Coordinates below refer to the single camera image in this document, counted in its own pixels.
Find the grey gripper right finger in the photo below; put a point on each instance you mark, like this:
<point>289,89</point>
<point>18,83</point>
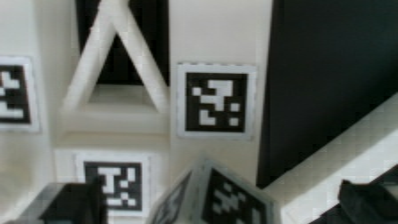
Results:
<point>369,203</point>

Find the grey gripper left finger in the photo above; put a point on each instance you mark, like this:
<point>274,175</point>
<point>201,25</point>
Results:
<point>68,204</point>

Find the white tagged block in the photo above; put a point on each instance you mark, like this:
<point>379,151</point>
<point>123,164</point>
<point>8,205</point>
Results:
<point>212,198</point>

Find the white chair back frame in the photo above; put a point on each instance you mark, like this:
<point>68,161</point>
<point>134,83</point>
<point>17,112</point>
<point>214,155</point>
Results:
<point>219,35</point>

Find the white chair seat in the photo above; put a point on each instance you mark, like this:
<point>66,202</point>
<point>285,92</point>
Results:
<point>132,172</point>

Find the white front rail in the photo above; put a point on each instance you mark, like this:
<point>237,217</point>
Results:
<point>354,159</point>

